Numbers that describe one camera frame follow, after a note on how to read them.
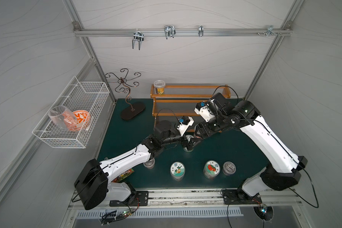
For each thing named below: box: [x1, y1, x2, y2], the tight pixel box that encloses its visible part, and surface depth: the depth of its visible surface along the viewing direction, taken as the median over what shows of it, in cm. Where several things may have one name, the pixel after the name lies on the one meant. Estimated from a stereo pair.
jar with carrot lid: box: [170, 161, 186, 182], surface depth 78 cm
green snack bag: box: [112, 168, 135, 183], surface depth 80 cm
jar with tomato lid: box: [203, 159, 221, 181], surface depth 78 cm
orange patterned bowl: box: [72, 109, 91, 131], surface depth 68 cm
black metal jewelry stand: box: [104, 68, 146, 120], surface depth 95 cm
